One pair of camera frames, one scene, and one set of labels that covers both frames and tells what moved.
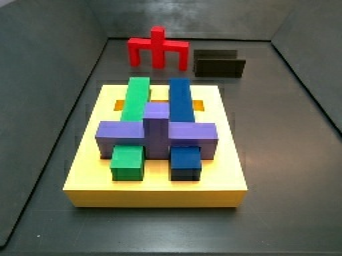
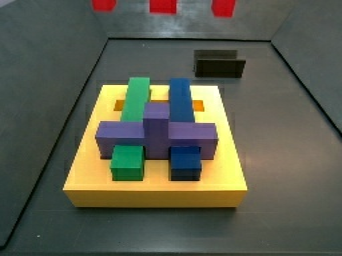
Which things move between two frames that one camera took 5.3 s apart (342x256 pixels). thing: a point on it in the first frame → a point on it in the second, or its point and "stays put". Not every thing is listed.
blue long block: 185,157 stays put
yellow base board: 221,187 stays put
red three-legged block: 161,46 → 223,8
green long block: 127,158 stays put
